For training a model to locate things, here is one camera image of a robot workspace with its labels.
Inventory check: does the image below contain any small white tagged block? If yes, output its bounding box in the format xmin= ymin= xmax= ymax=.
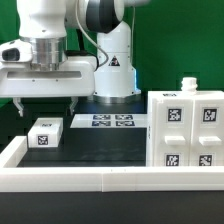
xmin=28 ymin=117 xmax=63 ymax=148

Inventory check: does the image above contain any white door panel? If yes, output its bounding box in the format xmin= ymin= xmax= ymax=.
xmin=189 ymin=98 xmax=224 ymax=166
xmin=158 ymin=99 xmax=192 ymax=167

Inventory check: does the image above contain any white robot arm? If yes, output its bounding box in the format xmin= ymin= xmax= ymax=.
xmin=0 ymin=0 xmax=151 ymax=111

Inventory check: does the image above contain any white U-shaped fence frame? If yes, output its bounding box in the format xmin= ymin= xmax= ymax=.
xmin=0 ymin=136 xmax=224 ymax=192

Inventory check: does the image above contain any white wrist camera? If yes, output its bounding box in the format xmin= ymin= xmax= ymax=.
xmin=0 ymin=39 xmax=33 ymax=63

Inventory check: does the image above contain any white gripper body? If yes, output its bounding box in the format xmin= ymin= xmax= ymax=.
xmin=0 ymin=56 xmax=97 ymax=98

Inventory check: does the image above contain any flat white tagged panel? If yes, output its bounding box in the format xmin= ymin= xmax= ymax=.
xmin=71 ymin=114 xmax=147 ymax=128

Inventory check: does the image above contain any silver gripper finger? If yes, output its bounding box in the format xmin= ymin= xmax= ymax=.
xmin=13 ymin=98 xmax=24 ymax=117
xmin=69 ymin=97 xmax=78 ymax=115

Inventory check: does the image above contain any white cabinet box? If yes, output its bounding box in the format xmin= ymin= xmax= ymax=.
xmin=146 ymin=77 xmax=224 ymax=166

